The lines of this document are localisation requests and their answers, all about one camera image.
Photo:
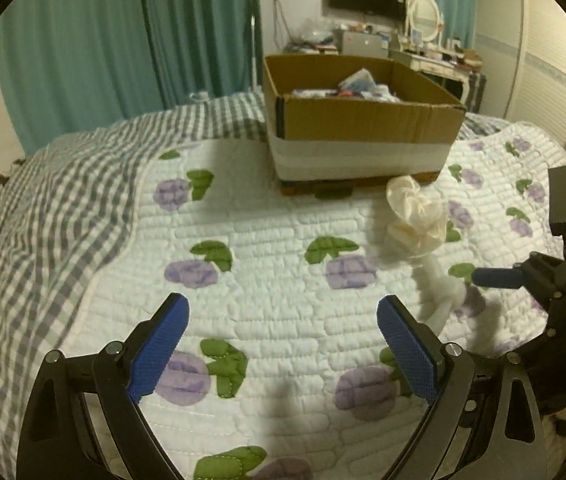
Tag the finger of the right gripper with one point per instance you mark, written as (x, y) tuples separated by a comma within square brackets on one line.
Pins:
[(513, 277)]

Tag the cardboard box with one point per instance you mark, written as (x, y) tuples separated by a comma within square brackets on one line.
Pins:
[(404, 127)]

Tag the clear plastic bag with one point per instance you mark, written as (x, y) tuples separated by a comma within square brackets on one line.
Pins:
[(313, 32)]

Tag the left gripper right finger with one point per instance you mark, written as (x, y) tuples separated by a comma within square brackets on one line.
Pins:
[(492, 398)]

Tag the grey mini fridge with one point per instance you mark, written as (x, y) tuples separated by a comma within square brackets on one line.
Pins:
[(362, 44)]

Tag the light blue cloud sock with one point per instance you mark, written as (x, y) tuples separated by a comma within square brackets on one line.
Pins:
[(360, 81)]

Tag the plain white sock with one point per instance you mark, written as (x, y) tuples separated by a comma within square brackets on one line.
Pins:
[(447, 292)]

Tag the white sliding wardrobe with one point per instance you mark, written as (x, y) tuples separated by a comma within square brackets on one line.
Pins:
[(523, 46)]

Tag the white floral quilt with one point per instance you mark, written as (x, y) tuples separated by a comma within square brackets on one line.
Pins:
[(282, 371)]

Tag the white stick mop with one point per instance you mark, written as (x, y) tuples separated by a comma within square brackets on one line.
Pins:
[(254, 71)]

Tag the white dressing table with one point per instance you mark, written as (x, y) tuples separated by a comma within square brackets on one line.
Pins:
[(466, 85)]

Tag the grey checked bed sheet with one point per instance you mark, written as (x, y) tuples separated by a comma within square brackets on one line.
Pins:
[(65, 214)]

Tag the dark patterned sock pair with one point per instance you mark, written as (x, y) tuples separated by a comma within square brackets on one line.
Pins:
[(314, 93)]

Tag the white oval vanity mirror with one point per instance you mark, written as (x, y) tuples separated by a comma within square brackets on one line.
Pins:
[(425, 22)]

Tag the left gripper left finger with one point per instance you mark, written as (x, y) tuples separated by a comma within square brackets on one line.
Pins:
[(58, 439)]

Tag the cream rolled sock ball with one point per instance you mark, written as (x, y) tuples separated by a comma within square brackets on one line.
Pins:
[(417, 224)]

